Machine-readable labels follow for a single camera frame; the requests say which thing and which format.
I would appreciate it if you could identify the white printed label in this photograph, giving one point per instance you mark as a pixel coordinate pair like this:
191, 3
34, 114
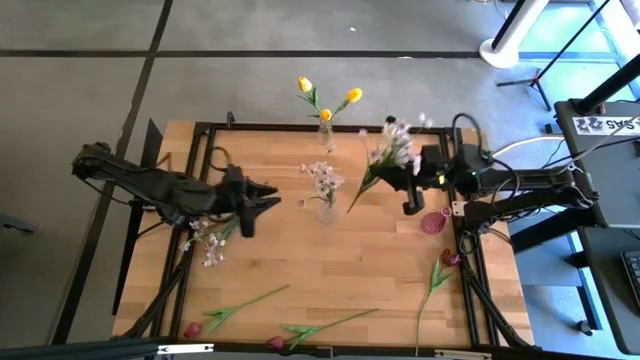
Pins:
600, 125

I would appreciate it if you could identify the diamond-cut clear glass vase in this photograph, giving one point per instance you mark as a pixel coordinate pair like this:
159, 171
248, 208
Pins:
327, 215

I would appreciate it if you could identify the black keyboard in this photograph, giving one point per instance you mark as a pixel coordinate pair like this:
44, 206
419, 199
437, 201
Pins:
632, 275

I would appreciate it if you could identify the black caster wheel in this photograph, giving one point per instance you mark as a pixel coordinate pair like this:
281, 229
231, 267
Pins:
584, 327

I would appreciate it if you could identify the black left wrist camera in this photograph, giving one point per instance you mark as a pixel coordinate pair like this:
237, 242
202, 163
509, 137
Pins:
248, 227

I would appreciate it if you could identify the silver metal bracket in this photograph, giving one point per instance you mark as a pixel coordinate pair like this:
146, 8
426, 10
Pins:
462, 355
185, 348

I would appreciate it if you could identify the small slim clear glass vase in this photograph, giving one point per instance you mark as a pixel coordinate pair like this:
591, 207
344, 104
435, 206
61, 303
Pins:
327, 140

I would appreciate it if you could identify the black clamp hook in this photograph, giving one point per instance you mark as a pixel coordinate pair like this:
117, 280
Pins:
391, 120
230, 119

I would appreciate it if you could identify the black equipment cart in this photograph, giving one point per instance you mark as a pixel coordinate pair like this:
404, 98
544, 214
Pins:
620, 175

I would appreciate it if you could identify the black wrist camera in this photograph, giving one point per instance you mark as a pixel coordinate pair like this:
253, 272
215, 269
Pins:
248, 227
414, 204

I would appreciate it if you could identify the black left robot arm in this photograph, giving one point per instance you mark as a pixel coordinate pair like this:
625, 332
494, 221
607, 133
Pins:
165, 190

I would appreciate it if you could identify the black tripod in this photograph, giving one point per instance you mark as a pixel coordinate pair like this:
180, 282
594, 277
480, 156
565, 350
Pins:
536, 80

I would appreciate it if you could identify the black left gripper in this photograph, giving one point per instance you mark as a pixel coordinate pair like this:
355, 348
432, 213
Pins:
234, 192

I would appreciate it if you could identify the black side board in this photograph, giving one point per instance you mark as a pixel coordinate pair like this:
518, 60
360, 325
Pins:
154, 145

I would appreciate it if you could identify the black slanted pole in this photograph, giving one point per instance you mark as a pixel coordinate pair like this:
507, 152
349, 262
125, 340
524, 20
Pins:
607, 87

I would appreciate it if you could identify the white stand leg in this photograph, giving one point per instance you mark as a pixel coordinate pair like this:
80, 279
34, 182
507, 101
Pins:
631, 22

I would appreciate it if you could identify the white artificial flower bunch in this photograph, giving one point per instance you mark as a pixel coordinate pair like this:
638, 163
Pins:
325, 182
212, 245
395, 150

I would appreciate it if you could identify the purple glass vase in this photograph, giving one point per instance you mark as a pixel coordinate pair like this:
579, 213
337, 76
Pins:
432, 223

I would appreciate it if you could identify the dark red artificial tulip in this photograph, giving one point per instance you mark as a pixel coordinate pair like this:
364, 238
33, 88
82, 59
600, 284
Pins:
275, 342
451, 259
192, 330

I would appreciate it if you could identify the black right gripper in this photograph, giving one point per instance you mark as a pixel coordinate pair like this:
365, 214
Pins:
435, 165

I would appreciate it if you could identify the small silver corner plate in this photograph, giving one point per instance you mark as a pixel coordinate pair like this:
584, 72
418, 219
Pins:
458, 209

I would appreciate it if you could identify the white round-base stand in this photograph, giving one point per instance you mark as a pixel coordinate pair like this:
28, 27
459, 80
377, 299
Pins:
500, 52

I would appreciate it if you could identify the dark horizontal beam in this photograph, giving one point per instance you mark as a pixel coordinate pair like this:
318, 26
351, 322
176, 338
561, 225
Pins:
75, 350

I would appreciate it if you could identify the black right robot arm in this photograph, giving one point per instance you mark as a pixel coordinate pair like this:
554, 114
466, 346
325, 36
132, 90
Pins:
530, 182

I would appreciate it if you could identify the black aluminium table frame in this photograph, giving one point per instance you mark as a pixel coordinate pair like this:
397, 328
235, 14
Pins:
275, 127

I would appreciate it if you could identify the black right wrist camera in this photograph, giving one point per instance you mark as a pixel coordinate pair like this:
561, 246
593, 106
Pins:
414, 204

